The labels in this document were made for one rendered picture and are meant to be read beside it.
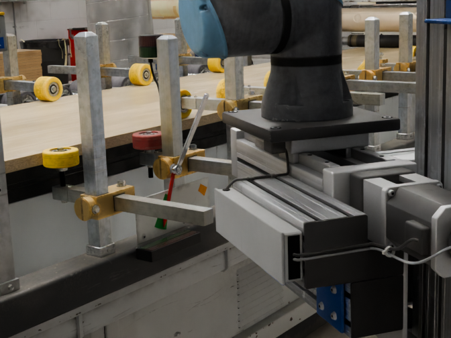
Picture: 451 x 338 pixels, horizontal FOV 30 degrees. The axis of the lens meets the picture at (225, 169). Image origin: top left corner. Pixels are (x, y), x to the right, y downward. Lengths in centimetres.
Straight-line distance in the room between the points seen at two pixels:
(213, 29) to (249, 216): 28
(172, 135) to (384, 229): 91
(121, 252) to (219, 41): 71
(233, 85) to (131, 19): 396
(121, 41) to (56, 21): 487
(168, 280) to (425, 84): 94
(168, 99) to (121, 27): 412
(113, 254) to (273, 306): 113
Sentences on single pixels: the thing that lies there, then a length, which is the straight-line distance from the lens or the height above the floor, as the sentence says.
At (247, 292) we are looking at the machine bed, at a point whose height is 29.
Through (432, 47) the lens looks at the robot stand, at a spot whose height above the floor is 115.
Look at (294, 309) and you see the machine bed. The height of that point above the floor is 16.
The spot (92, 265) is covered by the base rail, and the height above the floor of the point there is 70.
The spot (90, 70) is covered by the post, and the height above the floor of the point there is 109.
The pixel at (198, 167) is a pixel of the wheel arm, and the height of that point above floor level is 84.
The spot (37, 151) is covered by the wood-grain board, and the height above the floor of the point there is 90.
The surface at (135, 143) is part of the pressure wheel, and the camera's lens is 204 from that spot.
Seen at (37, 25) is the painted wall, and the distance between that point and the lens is 1069.
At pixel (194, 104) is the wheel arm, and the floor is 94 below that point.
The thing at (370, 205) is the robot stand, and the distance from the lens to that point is 115.
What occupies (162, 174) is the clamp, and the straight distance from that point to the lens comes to 194.
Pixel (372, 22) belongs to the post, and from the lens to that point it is 274.
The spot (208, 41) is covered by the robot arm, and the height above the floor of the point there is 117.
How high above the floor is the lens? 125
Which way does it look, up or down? 12 degrees down
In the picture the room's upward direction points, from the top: 2 degrees counter-clockwise
